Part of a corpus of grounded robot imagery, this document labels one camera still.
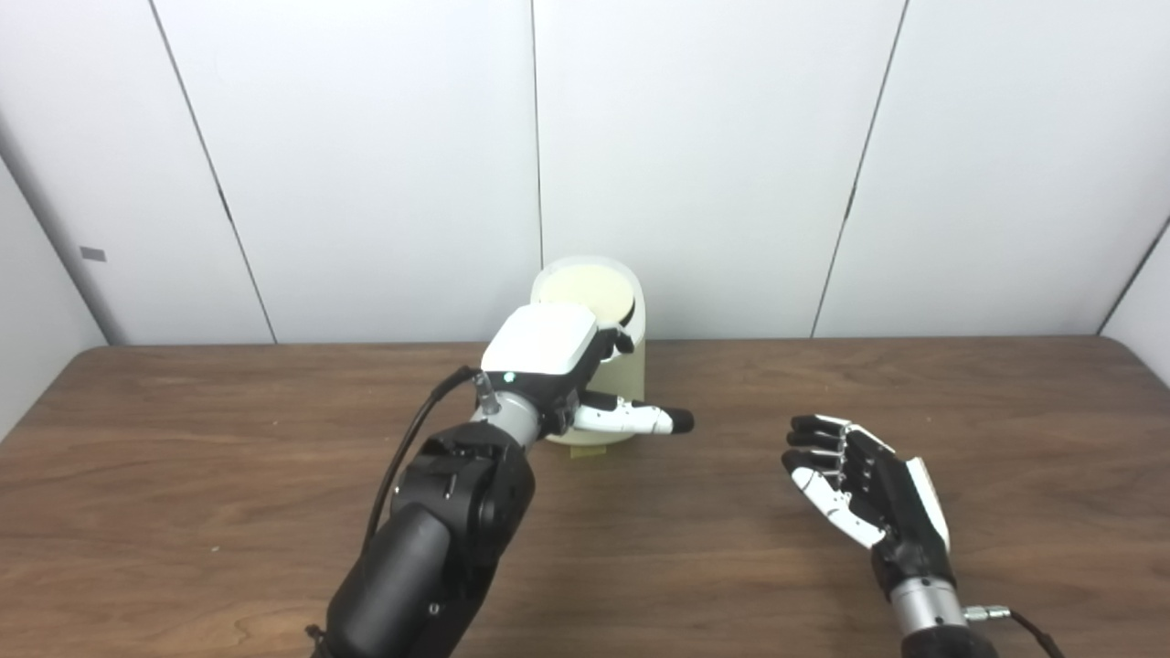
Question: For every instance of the grey wall sticker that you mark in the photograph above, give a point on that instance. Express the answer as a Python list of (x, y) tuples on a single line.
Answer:
[(92, 254)]

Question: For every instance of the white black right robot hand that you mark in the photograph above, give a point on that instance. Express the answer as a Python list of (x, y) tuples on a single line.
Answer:
[(891, 503)]

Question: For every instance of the cream round bin lid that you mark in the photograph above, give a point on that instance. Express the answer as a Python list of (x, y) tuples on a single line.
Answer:
[(585, 285)]

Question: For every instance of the cream-colored bin body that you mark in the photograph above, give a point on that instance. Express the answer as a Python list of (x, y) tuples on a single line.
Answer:
[(631, 375)]

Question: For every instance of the yellow tape piece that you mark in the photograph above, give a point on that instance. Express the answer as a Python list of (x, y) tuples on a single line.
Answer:
[(589, 451)]

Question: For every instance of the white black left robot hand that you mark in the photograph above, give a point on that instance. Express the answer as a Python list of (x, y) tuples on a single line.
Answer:
[(544, 343)]

